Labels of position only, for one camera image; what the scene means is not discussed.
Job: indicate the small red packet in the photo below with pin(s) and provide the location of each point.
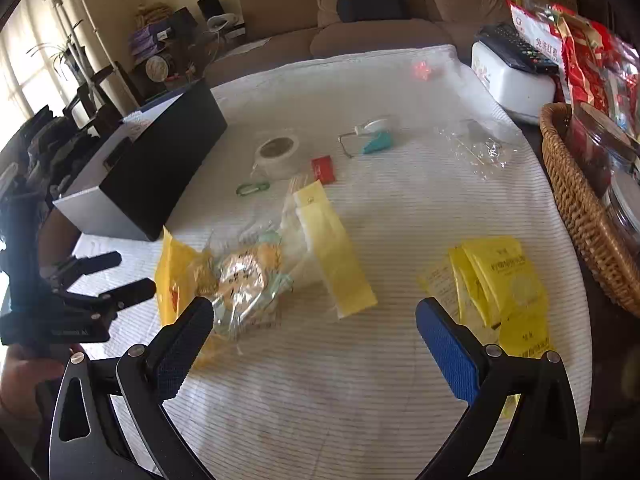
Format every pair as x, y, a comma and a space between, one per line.
324, 169

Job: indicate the pile of yellow sachets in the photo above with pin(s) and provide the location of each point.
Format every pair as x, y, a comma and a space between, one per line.
510, 280

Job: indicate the white tape roll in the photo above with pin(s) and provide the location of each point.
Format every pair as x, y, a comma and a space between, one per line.
280, 160

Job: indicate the brown sofa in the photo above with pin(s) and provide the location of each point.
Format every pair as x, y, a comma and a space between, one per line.
280, 15

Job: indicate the white striped cloth desktop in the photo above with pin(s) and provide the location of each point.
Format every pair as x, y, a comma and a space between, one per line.
325, 410

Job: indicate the purple boxes stack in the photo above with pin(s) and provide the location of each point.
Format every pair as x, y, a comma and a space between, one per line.
147, 42

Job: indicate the wicker basket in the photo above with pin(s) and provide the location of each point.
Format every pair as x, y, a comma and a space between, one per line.
575, 220

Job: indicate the clear plastic bag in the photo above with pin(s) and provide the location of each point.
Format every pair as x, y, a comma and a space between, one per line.
475, 150

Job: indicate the yellow plastic bag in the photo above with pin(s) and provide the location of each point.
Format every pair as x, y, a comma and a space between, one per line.
175, 270

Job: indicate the red foil snack bag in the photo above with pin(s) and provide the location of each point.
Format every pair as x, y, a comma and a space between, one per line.
595, 60

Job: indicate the clear snack packet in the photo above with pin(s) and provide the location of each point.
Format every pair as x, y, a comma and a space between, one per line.
245, 280

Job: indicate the teal and white tool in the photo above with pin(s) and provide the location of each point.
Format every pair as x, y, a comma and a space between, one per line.
372, 126

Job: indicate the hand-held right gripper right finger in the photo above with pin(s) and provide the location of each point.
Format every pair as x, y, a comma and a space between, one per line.
447, 350

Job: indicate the round tin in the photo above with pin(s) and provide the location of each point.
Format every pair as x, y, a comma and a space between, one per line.
157, 69

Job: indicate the white coat stand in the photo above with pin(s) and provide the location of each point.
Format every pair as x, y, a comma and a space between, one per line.
80, 35

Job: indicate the green carabiner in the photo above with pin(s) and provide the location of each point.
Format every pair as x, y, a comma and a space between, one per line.
252, 188

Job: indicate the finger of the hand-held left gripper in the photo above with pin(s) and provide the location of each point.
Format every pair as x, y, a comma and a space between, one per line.
132, 291
95, 263

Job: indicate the wooden chopsticks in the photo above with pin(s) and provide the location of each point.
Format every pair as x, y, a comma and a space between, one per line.
302, 185

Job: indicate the white floral tissue box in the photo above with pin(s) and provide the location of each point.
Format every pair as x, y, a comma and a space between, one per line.
515, 95

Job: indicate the glass jar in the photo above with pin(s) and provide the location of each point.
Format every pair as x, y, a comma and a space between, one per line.
610, 170

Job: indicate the black speaker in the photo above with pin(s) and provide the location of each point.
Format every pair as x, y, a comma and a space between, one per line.
210, 7

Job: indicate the black remote control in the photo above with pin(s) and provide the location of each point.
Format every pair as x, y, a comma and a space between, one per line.
520, 47

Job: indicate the person's left hand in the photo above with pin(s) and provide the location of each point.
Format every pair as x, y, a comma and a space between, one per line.
30, 370

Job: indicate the white desk lamp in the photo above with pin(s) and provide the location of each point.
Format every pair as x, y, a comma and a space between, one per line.
225, 25

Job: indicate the black chair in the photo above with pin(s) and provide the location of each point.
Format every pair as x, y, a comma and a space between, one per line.
100, 100

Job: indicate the small red plastic item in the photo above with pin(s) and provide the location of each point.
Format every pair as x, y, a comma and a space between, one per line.
423, 70

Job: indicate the dark sofa cushion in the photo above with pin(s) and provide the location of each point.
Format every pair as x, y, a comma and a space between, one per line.
370, 4

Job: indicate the green houseplant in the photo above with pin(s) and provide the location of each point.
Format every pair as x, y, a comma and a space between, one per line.
55, 55

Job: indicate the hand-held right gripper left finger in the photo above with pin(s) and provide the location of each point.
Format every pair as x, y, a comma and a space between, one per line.
185, 340

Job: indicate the white and red snack bag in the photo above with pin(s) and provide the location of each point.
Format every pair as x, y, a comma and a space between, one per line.
537, 35

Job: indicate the long yellow paper packet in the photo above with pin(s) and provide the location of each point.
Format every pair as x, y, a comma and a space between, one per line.
335, 250

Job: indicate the black storage box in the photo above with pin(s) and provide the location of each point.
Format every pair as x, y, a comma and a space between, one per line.
150, 175

